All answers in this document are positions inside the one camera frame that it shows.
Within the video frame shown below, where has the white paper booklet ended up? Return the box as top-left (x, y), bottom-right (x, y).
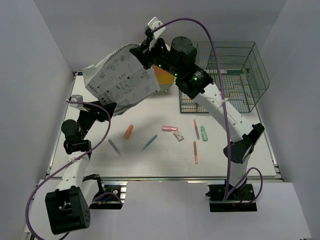
top-left (82, 43), bottom-right (160, 116)

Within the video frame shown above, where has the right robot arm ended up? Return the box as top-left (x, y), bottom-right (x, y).
top-left (130, 36), bottom-right (265, 200)

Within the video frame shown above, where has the green highlighter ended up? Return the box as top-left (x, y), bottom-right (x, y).
top-left (200, 125), bottom-right (208, 142)

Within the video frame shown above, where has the blue pen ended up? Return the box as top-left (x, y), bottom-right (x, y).
top-left (141, 134), bottom-right (158, 152)

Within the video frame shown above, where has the purple pen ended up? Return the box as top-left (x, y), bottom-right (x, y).
top-left (108, 139), bottom-right (122, 157)

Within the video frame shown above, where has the white eraser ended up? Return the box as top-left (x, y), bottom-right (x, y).
top-left (173, 130), bottom-right (184, 142)

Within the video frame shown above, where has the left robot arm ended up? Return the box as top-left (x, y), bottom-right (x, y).
top-left (45, 101), bottom-right (117, 235)

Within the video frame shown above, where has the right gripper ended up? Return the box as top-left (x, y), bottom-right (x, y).
top-left (131, 35), bottom-right (183, 78)

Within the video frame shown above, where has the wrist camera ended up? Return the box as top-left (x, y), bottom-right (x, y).
top-left (144, 16), bottom-right (166, 41)
top-left (66, 94), bottom-right (86, 111)

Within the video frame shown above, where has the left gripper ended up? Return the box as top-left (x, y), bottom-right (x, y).
top-left (77, 99), bottom-right (117, 139)

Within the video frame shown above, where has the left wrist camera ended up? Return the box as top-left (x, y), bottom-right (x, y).
top-left (66, 94), bottom-right (86, 111)

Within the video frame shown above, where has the orange highlighter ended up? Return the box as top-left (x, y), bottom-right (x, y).
top-left (123, 124), bottom-right (134, 140)

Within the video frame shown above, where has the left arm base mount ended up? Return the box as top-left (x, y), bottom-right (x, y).
top-left (89, 181), bottom-right (127, 210)

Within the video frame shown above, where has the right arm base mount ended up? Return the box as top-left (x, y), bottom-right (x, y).
top-left (205, 184), bottom-right (258, 213)

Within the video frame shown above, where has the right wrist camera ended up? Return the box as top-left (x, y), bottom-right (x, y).
top-left (144, 16), bottom-right (166, 41)

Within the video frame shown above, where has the round drawer storage box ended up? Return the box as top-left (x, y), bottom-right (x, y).
top-left (152, 65), bottom-right (175, 93)

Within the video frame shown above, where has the green wire mesh organizer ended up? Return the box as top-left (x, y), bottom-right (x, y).
top-left (179, 41), bottom-right (270, 114)

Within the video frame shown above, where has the orange pen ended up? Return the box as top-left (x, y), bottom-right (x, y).
top-left (193, 140), bottom-right (198, 164)

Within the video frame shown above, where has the pink highlighter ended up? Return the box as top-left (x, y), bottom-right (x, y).
top-left (161, 125), bottom-right (178, 132)

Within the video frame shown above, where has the pink pen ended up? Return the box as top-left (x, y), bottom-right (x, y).
top-left (193, 119), bottom-right (200, 140)

